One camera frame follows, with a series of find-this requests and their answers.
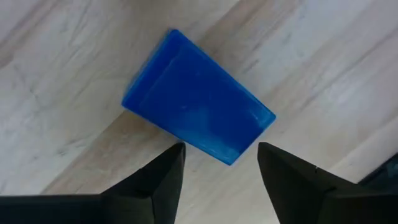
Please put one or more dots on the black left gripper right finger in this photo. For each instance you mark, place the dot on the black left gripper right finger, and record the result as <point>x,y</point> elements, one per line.
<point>298,193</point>

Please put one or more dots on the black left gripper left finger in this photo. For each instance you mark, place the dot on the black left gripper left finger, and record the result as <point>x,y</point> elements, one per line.
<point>149,193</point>

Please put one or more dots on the bright blue box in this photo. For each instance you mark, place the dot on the bright blue box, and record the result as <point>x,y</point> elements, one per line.
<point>196,99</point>

